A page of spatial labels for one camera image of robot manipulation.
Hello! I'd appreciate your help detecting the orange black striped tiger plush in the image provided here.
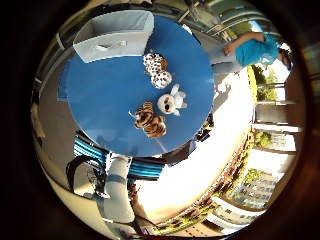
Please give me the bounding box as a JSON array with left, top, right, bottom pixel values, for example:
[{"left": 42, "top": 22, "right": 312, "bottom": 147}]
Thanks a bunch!
[{"left": 133, "top": 101, "right": 168, "bottom": 139}]

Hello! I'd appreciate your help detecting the white plush dog toy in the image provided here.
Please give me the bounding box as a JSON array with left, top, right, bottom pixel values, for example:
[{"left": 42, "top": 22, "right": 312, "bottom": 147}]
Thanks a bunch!
[{"left": 156, "top": 83, "right": 189, "bottom": 117}]

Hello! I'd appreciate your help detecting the white brown-spotted plush toy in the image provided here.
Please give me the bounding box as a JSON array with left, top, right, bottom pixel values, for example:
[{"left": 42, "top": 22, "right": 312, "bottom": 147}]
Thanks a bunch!
[{"left": 142, "top": 52, "right": 174, "bottom": 90}]

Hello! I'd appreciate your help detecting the grey fabric storage container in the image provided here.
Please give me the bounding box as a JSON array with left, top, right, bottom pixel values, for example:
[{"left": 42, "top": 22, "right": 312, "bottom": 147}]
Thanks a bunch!
[{"left": 72, "top": 9, "right": 155, "bottom": 64}]

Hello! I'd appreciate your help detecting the person in blue shirt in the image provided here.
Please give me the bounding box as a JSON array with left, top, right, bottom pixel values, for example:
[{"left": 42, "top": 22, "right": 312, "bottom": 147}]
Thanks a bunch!
[{"left": 210, "top": 31, "right": 295, "bottom": 75}]

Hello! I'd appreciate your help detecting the yellow post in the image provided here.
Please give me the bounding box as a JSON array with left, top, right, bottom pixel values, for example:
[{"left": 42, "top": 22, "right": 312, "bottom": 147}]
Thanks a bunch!
[{"left": 246, "top": 64, "right": 260, "bottom": 102}]

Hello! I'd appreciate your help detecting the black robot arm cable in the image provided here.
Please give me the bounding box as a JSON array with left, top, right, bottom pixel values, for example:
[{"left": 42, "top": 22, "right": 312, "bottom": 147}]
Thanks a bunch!
[{"left": 65, "top": 154, "right": 108, "bottom": 198}]

